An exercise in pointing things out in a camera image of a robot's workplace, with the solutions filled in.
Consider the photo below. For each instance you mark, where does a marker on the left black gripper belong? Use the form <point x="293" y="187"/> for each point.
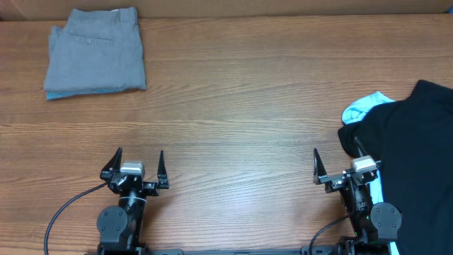
<point x="113" y="163"/>

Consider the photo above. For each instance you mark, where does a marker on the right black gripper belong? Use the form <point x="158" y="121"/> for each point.
<point x="320" y="176"/>

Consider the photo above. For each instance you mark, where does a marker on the black t-shirt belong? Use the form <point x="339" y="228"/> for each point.
<point x="412" y="139"/>

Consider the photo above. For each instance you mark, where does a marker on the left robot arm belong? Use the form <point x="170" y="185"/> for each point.
<point x="120" y="226"/>

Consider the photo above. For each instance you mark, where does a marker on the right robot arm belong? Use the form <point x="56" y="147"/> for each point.
<point x="375" y="225"/>

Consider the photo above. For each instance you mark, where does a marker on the light blue t-shirt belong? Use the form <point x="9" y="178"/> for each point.
<point x="355" y="112"/>

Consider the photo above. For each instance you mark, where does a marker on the folded light blue garment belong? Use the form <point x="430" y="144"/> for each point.
<point x="54" y="95"/>

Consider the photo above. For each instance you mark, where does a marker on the folded grey shorts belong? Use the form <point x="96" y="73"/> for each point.
<point x="96" y="50"/>

